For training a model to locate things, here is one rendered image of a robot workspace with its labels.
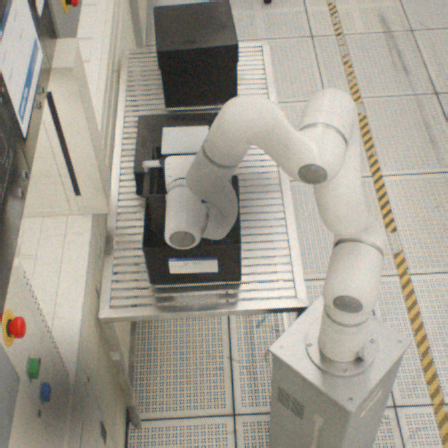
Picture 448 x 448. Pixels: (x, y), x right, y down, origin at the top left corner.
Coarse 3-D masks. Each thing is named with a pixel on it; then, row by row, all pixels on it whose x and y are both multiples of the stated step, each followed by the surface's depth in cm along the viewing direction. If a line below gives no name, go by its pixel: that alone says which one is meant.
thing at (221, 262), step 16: (240, 208) 196; (144, 224) 191; (240, 224) 190; (144, 240) 189; (160, 240) 208; (208, 240) 207; (224, 240) 207; (240, 240) 186; (144, 256) 188; (160, 256) 188; (176, 256) 188; (192, 256) 188; (208, 256) 188; (224, 256) 188; (240, 256) 189; (160, 272) 194; (176, 272) 194; (192, 272) 194; (208, 272) 194; (224, 272) 194; (240, 272) 195
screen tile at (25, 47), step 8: (24, 0) 141; (16, 8) 135; (24, 8) 140; (16, 16) 134; (16, 24) 134; (16, 32) 134; (32, 32) 146; (24, 40) 139; (24, 48) 139; (24, 56) 138
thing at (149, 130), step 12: (144, 120) 231; (156, 120) 230; (168, 120) 230; (180, 120) 230; (192, 120) 230; (204, 120) 230; (144, 132) 227; (156, 132) 226; (144, 144) 223; (156, 144) 223; (144, 156) 219; (156, 156) 219
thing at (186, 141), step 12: (168, 132) 177; (180, 132) 176; (192, 132) 176; (204, 132) 176; (168, 144) 173; (180, 144) 173; (192, 144) 173; (144, 168) 181; (156, 168) 190; (144, 180) 179; (156, 180) 187; (144, 192) 176; (156, 192) 185; (156, 204) 178; (204, 204) 178; (156, 216) 181; (156, 228) 185
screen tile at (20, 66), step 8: (8, 32) 128; (8, 40) 128; (16, 40) 133; (8, 48) 128; (16, 48) 133; (8, 56) 127; (16, 56) 133; (8, 64) 127; (16, 64) 132; (24, 64) 138; (8, 72) 127; (16, 72) 132; (16, 80) 132; (16, 88) 131; (16, 96) 131; (16, 104) 131
